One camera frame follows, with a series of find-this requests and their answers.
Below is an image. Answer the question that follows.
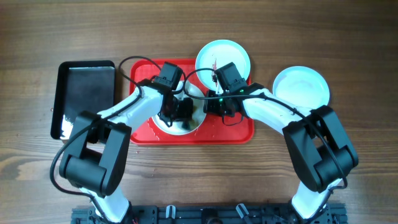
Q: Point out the red plastic tray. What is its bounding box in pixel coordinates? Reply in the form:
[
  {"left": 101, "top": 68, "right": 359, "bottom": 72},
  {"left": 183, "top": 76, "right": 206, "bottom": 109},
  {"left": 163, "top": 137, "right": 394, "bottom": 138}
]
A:
[{"left": 130, "top": 58, "right": 254, "bottom": 146}]

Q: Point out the black rectangular tray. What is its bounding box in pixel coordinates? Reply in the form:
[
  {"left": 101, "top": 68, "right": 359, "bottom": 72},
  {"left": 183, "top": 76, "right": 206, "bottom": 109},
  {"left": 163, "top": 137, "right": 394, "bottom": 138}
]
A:
[{"left": 50, "top": 60, "right": 116, "bottom": 140}]

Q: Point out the light blue plate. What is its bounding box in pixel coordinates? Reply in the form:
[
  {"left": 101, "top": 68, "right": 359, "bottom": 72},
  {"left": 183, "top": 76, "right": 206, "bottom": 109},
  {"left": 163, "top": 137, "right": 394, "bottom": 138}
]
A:
[
  {"left": 272, "top": 66, "right": 330, "bottom": 109},
  {"left": 195, "top": 40, "right": 251, "bottom": 81}
]

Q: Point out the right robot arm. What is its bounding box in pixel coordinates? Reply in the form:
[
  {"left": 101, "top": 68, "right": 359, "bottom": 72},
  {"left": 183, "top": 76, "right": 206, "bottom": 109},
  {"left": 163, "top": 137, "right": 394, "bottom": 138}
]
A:
[{"left": 199, "top": 63, "right": 359, "bottom": 223}]

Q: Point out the light blue plate top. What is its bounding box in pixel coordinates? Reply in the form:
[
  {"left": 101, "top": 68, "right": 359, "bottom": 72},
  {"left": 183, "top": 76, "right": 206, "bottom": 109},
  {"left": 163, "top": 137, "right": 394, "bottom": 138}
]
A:
[{"left": 195, "top": 40, "right": 251, "bottom": 81}]

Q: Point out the white plate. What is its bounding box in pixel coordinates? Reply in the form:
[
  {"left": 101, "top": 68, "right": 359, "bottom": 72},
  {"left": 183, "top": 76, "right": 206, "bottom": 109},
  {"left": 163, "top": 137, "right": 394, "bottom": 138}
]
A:
[{"left": 152, "top": 91, "right": 206, "bottom": 136}]

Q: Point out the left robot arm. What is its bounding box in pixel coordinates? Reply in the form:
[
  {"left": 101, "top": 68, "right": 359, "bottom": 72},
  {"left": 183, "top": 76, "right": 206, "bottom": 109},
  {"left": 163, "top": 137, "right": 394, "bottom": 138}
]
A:
[{"left": 50, "top": 62, "right": 192, "bottom": 223}]

